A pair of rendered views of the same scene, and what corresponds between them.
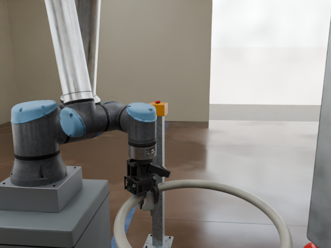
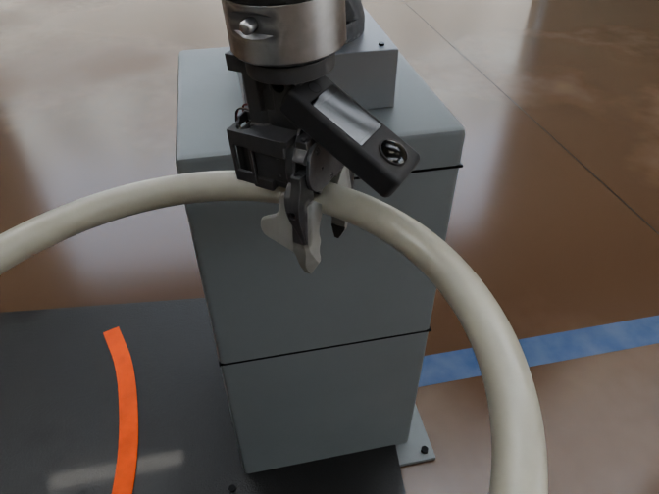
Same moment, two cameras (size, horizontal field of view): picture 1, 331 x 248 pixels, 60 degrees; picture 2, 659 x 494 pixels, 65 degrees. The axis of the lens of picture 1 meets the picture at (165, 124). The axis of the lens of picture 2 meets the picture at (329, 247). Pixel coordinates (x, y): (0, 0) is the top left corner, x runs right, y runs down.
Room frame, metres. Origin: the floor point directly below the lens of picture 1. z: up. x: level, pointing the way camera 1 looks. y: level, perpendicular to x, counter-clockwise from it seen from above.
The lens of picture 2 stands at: (0.80, -0.33, 1.19)
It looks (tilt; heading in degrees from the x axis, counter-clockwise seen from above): 40 degrees down; 73
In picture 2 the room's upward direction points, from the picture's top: straight up
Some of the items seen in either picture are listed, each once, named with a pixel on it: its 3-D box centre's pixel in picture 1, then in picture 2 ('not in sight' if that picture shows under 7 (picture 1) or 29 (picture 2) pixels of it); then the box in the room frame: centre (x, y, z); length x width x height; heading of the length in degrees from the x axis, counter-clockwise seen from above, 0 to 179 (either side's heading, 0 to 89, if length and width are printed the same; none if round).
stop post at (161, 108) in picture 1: (157, 176); not in sight; (1.96, 0.05, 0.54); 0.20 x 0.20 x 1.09; 79
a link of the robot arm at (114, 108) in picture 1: (116, 116); not in sight; (0.95, 0.17, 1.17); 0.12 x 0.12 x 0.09; 48
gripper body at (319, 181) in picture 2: (141, 173); (289, 118); (0.89, 0.08, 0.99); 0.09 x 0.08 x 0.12; 134
